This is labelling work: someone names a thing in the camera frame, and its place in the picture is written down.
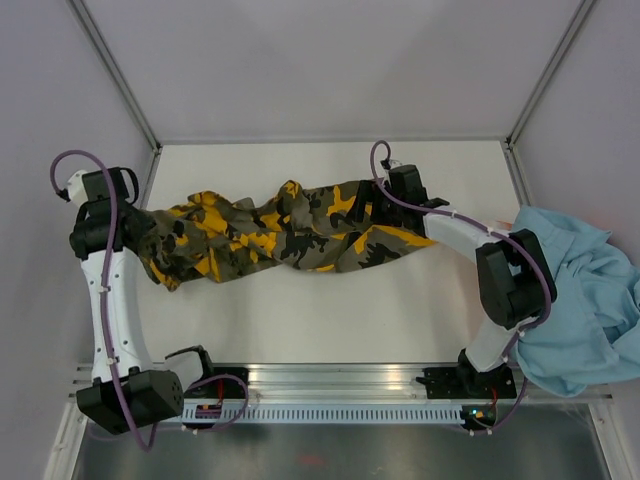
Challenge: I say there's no left aluminium frame post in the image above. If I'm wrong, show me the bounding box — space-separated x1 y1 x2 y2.
67 0 162 151

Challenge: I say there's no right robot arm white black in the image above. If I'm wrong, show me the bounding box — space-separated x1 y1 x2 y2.
352 161 557 398

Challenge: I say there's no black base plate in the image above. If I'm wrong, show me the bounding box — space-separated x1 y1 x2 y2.
415 365 517 400
185 366 249 401

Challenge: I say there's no white slotted cable duct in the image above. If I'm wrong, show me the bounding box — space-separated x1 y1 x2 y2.
176 402 464 426

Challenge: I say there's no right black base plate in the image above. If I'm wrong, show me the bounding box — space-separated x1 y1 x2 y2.
415 365 517 400

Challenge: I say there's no orange garment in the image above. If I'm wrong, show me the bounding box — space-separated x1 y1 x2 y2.
491 220 513 231

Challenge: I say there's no aluminium frame post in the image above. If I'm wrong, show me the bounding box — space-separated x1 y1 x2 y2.
504 0 599 149
67 0 162 151

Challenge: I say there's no right aluminium frame post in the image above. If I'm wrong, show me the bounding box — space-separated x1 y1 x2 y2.
504 0 599 149

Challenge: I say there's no camouflage trousers yellow green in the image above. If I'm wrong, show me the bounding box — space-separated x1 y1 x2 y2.
137 180 434 291

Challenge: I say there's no light blue garment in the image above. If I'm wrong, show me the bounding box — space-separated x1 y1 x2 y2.
512 207 639 397

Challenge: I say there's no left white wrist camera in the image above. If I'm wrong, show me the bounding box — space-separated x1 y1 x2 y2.
65 170 88 207

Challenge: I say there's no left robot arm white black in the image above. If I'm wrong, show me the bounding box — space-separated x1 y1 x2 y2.
67 167 218 435

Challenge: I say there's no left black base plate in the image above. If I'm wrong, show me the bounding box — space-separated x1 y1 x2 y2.
185 366 249 401

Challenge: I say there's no aluminium mounting rail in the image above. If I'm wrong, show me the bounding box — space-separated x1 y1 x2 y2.
69 363 614 404

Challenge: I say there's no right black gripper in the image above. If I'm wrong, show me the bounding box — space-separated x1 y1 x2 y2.
347 179 405 226

